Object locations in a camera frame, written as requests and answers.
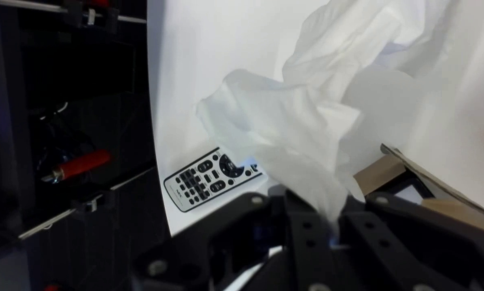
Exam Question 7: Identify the wooden box with items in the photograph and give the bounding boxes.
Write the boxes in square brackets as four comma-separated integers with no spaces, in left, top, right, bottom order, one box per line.
[353,143,484,240]

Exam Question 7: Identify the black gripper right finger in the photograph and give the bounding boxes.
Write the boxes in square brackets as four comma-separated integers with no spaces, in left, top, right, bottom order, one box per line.
[336,193,484,291]

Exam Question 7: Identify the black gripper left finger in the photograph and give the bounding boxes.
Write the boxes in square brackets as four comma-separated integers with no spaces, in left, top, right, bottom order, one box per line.
[132,188,336,291]

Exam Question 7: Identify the black clamp orange handle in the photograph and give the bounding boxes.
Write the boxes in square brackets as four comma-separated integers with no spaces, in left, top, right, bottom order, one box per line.
[37,148,115,187]

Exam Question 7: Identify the grey black remote control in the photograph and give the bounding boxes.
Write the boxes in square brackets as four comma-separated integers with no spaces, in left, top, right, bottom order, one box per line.
[162,146,263,216]

